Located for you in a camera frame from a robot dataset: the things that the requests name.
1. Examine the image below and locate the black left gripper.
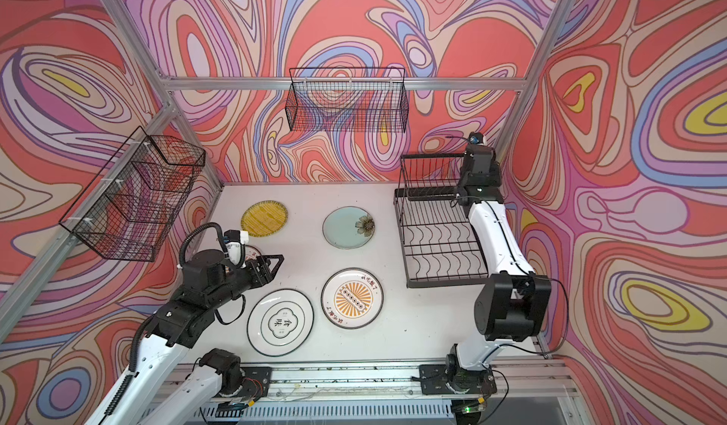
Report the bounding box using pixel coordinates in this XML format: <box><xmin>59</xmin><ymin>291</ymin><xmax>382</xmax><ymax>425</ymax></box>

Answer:
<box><xmin>205</xmin><ymin>253</ymin><xmax>285</xmax><ymax>313</ymax></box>

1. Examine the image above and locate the large orange sunburst plate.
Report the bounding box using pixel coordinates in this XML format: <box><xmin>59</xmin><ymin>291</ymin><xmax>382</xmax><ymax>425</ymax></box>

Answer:
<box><xmin>320</xmin><ymin>268</ymin><xmax>384</xmax><ymax>330</ymax></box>

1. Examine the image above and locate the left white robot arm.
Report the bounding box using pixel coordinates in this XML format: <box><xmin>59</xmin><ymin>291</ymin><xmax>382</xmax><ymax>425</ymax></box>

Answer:
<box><xmin>88</xmin><ymin>249</ymin><xmax>285</xmax><ymax>424</ymax></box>

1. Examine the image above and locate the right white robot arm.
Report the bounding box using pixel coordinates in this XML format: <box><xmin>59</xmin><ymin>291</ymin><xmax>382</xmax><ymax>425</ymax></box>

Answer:
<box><xmin>447</xmin><ymin>144</ymin><xmax>552</xmax><ymax>381</ymax></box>

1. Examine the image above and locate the black two-tier dish rack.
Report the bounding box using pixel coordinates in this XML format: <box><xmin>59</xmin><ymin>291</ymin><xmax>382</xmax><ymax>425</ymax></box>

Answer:
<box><xmin>394</xmin><ymin>153</ymin><xmax>488</xmax><ymax>289</ymax></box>

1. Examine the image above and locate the small orange sunburst plate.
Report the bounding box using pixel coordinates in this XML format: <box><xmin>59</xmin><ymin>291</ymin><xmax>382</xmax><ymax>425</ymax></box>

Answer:
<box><xmin>244</xmin><ymin>245</ymin><xmax>261</xmax><ymax>260</ymax></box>

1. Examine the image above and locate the yellow green woven tray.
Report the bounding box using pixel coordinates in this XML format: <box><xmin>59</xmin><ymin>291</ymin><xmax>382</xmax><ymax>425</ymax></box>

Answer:
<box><xmin>240</xmin><ymin>201</ymin><xmax>289</xmax><ymax>238</ymax></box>

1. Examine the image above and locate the white plate green quatrefoil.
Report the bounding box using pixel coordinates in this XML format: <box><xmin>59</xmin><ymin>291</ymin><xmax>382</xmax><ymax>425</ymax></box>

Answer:
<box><xmin>246</xmin><ymin>289</ymin><xmax>314</xmax><ymax>358</ymax></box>

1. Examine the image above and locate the light blue flower plate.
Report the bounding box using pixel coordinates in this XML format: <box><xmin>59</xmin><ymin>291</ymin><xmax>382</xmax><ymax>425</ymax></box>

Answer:
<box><xmin>322</xmin><ymin>206</ymin><xmax>376</xmax><ymax>250</ymax></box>

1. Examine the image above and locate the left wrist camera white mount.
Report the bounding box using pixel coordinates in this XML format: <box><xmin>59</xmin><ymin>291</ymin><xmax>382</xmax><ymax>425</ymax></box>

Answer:
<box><xmin>223</xmin><ymin>229</ymin><xmax>249</xmax><ymax>264</ymax></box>

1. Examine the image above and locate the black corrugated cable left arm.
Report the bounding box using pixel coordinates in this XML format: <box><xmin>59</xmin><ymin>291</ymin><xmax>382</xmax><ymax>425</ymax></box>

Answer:
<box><xmin>178</xmin><ymin>221</ymin><xmax>228</xmax><ymax>267</ymax></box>

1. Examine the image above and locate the black wire basket left wall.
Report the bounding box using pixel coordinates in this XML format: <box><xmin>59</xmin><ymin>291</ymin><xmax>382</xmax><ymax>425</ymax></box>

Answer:
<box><xmin>59</xmin><ymin>128</ymin><xmax>206</xmax><ymax>262</ymax></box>

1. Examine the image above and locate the black wire basket wall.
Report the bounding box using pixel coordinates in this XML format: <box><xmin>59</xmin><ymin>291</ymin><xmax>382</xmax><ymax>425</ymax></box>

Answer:
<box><xmin>285</xmin><ymin>66</ymin><xmax>409</xmax><ymax>133</ymax></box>
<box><xmin>59</xmin><ymin>128</ymin><xmax>206</xmax><ymax>262</ymax></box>

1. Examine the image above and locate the black wire basket back wall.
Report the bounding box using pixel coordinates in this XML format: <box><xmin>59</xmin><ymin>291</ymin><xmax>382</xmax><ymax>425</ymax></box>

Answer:
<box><xmin>285</xmin><ymin>66</ymin><xmax>409</xmax><ymax>133</ymax></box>

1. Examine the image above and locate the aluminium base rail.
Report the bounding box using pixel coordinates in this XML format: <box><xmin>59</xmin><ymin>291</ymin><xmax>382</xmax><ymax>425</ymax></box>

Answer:
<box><xmin>243</xmin><ymin>357</ymin><xmax>579</xmax><ymax>402</ymax></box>

